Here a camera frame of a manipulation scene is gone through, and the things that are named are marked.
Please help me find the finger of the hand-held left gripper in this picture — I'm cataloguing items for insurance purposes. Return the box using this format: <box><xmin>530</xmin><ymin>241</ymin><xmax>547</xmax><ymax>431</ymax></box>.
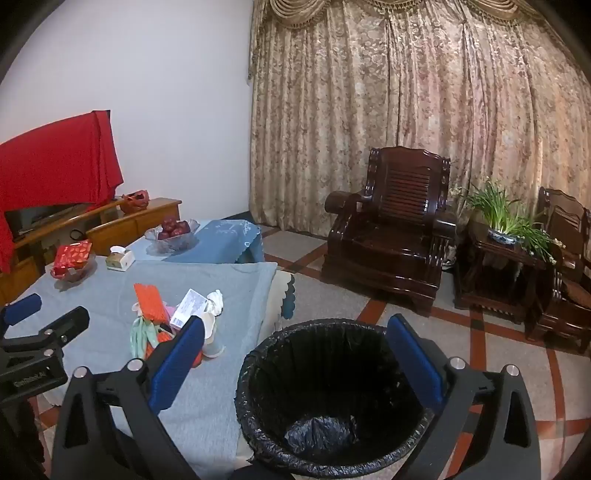
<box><xmin>0</xmin><ymin>305</ymin><xmax>90</xmax><ymax>360</ymax></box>
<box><xmin>0</xmin><ymin>293</ymin><xmax>43</xmax><ymax>340</ymax></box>

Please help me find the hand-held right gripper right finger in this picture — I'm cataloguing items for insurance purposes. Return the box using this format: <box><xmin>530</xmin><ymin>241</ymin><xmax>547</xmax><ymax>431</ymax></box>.
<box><xmin>385</xmin><ymin>314</ymin><xmax>541</xmax><ymax>480</ymax></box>

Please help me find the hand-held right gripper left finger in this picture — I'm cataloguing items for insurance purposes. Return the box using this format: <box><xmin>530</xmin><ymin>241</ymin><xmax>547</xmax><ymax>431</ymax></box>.
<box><xmin>52</xmin><ymin>316</ymin><xmax>206</xmax><ymax>480</ymax></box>

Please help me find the green rubber glove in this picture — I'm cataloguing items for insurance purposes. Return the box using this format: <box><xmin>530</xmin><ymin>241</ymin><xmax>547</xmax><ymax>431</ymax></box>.
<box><xmin>129</xmin><ymin>316</ymin><xmax>161</xmax><ymax>361</ymax></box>

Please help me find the pink face mask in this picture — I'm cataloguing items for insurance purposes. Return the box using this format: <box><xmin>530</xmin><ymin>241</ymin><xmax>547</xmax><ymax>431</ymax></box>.
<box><xmin>159</xmin><ymin>300</ymin><xmax>183</xmax><ymax>333</ymax></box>

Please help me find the black-lined trash bin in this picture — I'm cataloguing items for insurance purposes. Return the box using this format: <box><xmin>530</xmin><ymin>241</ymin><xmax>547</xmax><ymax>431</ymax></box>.
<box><xmin>235</xmin><ymin>318</ymin><xmax>435</xmax><ymax>478</ymax></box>

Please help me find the white paper cup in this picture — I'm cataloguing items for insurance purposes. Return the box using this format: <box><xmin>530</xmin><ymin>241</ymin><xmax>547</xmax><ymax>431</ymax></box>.
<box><xmin>196</xmin><ymin>311</ymin><xmax>225</xmax><ymax>359</ymax></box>

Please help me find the small glass bowl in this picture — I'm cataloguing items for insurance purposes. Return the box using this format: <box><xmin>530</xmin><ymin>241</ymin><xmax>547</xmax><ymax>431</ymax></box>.
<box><xmin>50</xmin><ymin>256</ymin><xmax>98</xmax><ymax>283</ymax></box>

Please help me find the white blue printed packet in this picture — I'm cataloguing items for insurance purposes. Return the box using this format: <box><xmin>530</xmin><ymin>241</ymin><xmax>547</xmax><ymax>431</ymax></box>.
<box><xmin>170</xmin><ymin>288</ymin><xmax>208</xmax><ymax>329</ymax></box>

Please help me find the orange mesh packet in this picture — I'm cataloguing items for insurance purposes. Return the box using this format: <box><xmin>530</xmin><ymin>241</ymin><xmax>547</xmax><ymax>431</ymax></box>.
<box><xmin>134</xmin><ymin>282</ymin><xmax>169</xmax><ymax>326</ymax></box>

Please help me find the red packet in glass dish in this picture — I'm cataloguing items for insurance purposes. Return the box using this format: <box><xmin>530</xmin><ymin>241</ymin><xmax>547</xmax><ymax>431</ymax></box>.
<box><xmin>53</xmin><ymin>240</ymin><xmax>93</xmax><ymax>278</ymax></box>

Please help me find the grey tablecloth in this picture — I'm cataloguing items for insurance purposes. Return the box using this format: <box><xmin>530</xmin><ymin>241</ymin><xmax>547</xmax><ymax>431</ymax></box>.
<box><xmin>0</xmin><ymin>256</ymin><xmax>279</xmax><ymax>480</ymax></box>

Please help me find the black television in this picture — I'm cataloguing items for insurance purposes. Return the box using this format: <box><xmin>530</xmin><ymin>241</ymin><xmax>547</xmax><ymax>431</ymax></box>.
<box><xmin>4</xmin><ymin>200</ymin><xmax>93</xmax><ymax>241</ymax></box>

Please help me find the white tissue box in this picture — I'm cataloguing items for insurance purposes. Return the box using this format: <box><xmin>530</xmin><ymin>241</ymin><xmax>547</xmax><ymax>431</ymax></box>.
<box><xmin>105</xmin><ymin>247</ymin><xmax>136</xmax><ymax>271</ymax></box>

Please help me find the glass fruit bowl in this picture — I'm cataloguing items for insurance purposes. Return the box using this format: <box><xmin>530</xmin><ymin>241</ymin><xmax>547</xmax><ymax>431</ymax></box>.
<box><xmin>144</xmin><ymin>218</ymin><xmax>201</xmax><ymax>256</ymax></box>

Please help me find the dark wooden side table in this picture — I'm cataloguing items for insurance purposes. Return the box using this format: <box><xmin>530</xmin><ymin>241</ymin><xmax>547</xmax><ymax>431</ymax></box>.
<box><xmin>452</xmin><ymin>217</ymin><xmax>555</xmax><ymax>324</ymax></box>

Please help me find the scalloped white blue table cover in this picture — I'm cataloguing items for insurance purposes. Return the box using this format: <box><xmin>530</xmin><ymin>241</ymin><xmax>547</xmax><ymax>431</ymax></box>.
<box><xmin>270</xmin><ymin>271</ymin><xmax>296</xmax><ymax>320</ymax></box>

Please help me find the dark wooden armchair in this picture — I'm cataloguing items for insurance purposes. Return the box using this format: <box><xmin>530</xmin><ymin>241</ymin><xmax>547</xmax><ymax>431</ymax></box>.
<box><xmin>321</xmin><ymin>146</ymin><xmax>458</xmax><ymax>317</ymax></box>
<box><xmin>524</xmin><ymin>187</ymin><xmax>591</xmax><ymax>355</ymax></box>

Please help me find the blue tablecloth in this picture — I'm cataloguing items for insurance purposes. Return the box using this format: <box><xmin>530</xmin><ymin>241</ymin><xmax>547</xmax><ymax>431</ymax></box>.
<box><xmin>124</xmin><ymin>219</ymin><xmax>265</xmax><ymax>265</ymax></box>

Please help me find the wooden television cabinet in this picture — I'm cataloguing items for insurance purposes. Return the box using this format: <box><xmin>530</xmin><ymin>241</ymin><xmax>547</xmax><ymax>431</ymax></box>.
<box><xmin>0</xmin><ymin>198</ymin><xmax>183</xmax><ymax>308</ymax></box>

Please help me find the red plastic bag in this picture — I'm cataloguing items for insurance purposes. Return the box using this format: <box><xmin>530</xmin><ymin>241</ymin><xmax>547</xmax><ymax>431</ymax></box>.
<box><xmin>120</xmin><ymin>189</ymin><xmax>151</xmax><ymax>214</ymax></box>

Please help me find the red cloth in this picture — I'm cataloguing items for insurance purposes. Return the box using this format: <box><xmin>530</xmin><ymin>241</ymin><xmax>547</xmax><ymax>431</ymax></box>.
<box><xmin>0</xmin><ymin>110</ymin><xmax>124</xmax><ymax>274</ymax></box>

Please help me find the potted green plant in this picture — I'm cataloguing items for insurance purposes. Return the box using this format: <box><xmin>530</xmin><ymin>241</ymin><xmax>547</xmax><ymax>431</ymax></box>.
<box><xmin>455</xmin><ymin>178</ymin><xmax>566</xmax><ymax>266</ymax></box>

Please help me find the floral beige curtain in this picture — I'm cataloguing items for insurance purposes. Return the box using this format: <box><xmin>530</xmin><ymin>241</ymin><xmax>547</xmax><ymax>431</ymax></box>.
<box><xmin>247</xmin><ymin>0</ymin><xmax>591</xmax><ymax>241</ymax></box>

